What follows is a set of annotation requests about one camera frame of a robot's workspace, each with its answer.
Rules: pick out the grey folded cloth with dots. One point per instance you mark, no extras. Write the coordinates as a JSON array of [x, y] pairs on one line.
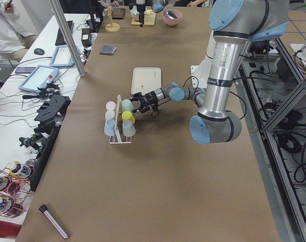
[[108, 50]]

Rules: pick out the steel tube black cap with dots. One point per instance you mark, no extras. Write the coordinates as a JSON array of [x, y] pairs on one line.
[[44, 209]]

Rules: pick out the stacked green bowls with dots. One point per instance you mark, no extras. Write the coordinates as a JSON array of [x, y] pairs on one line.
[[135, 13]]

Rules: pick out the blue teach pendant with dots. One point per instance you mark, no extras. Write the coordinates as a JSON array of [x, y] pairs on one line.
[[39, 78], [61, 58]]

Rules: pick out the aluminium frame post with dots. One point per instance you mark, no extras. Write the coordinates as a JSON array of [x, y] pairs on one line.
[[63, 26]]

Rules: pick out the steel ice scoop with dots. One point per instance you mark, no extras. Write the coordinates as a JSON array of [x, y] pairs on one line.
[[170, 14]]

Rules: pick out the green plastic cup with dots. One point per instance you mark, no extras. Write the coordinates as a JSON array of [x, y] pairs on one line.
[[127, 105]]

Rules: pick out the white plastic cup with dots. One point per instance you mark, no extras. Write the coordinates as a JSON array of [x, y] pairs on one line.
[[110, 114]]

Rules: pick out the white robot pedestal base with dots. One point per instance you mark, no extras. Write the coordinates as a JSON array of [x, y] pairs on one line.
[[200, 73]]

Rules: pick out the wooden mug tree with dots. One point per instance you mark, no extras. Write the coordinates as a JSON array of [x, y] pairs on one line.
[[111, 26]]

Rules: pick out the bamboo cutting board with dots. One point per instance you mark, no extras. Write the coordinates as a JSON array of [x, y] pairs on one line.
[[149, 20]]

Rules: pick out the blue teach pendant far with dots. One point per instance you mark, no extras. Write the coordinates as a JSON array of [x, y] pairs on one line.
[[61, 58]]

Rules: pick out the yellow plastic cup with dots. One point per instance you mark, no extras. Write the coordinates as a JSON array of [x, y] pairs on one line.
[[128, 115]]

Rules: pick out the blue teach pendant near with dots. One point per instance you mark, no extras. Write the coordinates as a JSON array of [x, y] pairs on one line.
[[39, 78]]

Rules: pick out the black smartphone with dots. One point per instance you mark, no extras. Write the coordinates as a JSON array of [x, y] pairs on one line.
[[24, 70]]

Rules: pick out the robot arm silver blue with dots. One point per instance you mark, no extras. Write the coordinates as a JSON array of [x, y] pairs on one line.
[[235, 25], [144, 12]]

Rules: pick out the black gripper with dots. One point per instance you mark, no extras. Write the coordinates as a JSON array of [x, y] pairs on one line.
[[149, 96]]

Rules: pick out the pink bowl with ice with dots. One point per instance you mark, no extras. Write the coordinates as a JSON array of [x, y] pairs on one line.
[[169, 20]]

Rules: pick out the pink plastic cup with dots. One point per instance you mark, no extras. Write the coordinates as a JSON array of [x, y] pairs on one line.
[[110, 106]]

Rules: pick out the blue plastic cup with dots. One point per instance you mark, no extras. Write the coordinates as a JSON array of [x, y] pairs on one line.
[[109, 127]]

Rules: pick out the person in white shirt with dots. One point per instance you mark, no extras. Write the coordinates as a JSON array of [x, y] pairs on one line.
[[15, 40]]

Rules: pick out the black computer mouse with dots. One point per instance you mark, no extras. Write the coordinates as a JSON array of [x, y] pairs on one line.
[[39, 51]]

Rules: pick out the cream rabbit tray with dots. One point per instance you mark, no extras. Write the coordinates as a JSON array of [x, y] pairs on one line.
[[145, 79]]

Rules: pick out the white wire cup rack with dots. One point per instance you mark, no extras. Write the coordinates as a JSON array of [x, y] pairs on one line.
[[118, 138]]

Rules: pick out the grey plastic cup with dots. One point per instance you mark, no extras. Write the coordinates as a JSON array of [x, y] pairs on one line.
[[128, 129]]

